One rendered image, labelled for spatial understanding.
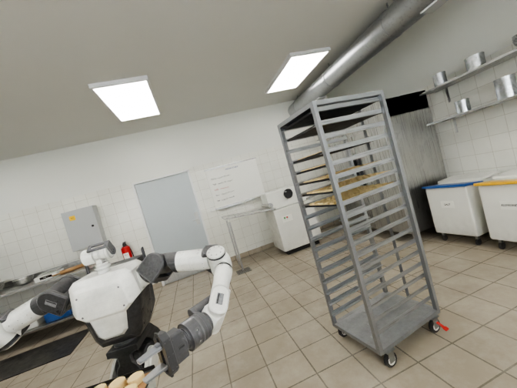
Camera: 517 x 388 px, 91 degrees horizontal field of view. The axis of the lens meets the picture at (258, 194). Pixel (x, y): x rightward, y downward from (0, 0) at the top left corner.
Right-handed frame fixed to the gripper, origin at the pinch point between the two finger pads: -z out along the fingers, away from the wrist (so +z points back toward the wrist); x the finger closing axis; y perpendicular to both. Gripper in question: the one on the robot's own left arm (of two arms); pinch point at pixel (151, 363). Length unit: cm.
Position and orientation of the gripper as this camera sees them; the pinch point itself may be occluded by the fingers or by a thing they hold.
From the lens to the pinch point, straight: 87.1
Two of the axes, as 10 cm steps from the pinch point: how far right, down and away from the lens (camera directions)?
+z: 6.1, -2.1, 7.6
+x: -2.7, -9.6, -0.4
